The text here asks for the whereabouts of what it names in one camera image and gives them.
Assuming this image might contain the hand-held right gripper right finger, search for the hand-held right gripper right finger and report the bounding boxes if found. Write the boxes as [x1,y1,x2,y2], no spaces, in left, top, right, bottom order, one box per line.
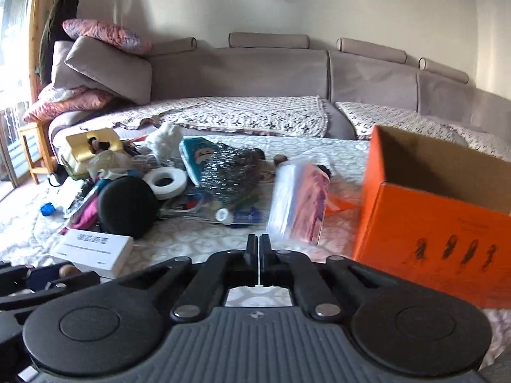
[260,235,400,323]

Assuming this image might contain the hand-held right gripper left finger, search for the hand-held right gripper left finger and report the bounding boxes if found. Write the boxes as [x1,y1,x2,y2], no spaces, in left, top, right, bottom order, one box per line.
[120,235,260,323]

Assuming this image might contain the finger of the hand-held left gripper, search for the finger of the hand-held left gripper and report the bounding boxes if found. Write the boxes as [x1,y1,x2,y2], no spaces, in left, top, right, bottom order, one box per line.
[0,267,60,288]
[0,273,100,312]

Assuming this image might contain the clear zip bag pink contents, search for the clear zip bag pink contents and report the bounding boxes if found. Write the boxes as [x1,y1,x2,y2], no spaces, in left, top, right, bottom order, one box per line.
[267,161,332,246]

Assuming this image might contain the orange cardboard box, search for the orange cardboard box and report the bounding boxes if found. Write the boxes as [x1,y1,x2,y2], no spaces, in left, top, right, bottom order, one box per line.
[353,125,511,310]

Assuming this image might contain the white labelled box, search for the white labelled box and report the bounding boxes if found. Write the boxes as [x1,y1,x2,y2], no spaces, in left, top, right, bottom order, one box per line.
[50,229,134,280]

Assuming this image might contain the small blue white-capped bottle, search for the small blue white-capped bottle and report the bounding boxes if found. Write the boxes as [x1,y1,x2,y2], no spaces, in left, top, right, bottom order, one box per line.
[216,207,260,225]

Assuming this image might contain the pink pouch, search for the pink pouch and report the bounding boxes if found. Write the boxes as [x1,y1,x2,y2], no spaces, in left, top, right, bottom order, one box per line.
[60,195,100,236]

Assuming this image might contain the clear plastic colourful pack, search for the clear plastic colourful pack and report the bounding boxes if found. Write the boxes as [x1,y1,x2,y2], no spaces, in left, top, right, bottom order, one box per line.
[160,191,272,228]

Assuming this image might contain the orange clear zip bag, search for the orange clear zip bag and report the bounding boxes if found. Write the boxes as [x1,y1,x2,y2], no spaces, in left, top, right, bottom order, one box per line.
[327,191,360,213]

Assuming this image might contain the black round zip case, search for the black round zip case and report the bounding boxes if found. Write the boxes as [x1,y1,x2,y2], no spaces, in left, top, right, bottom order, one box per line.
[98,176,160,239]

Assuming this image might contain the white tape roll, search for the white tape roll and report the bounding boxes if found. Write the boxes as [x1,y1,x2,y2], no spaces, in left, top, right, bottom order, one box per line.
[144,166,187,200]

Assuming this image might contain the blue cartoon packet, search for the blue cartoon packet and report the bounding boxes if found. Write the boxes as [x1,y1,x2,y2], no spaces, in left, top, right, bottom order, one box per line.
[179,136,224,186]

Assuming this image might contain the crumpled clear plastic bag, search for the crumpled clear plastic bag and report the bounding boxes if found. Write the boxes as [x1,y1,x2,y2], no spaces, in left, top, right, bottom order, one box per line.
[86,149,132,180]

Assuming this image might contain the yellow cardboard box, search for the yellow cardboard box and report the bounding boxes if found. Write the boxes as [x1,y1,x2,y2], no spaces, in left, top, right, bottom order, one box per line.
[65,129,122,176]

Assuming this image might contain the white fluffy cloth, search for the white fluffy cloth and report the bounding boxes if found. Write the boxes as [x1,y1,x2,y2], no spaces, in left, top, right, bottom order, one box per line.
[146,122,184,160]

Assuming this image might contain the patterned quilted sofa cover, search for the patterned quilted sofa cover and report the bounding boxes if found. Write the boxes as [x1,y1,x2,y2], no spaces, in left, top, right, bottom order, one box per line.
[82,95,330,138]
[334,101,511,160]

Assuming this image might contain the wooden stool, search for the wooden stool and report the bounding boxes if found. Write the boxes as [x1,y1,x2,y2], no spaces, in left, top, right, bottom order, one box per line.
[18,122,54,184]

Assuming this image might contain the pink floral pillow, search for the pink floral pillow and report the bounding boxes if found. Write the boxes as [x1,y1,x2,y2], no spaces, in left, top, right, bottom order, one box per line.
[22,90,116,122]
[63,19,152,54]

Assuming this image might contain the grey fabric sofa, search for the grey fabric sofa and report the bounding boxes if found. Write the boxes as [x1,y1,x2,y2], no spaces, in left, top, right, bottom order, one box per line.
[48,32,511,160]

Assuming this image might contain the white pillow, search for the white pillow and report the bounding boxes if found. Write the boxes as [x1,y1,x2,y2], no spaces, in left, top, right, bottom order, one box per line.
[38,84,86,102]

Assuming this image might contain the glass balcony door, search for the glass balcony door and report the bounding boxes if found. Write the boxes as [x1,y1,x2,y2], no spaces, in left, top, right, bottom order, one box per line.
[0,0,33,192]

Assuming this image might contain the grey square cushion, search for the grey square cushion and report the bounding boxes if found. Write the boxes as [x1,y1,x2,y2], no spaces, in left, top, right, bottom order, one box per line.
[64,36,153,105]
[51,41,92,88]

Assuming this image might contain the dark hanging clothing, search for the dark hanging clothing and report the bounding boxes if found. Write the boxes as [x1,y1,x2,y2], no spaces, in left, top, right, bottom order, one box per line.
[38,0,78,84]

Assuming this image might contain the wooden coat rack post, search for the wooden coat rack post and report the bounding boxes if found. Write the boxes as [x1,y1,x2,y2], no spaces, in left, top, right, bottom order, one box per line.
[28,0,52,100]

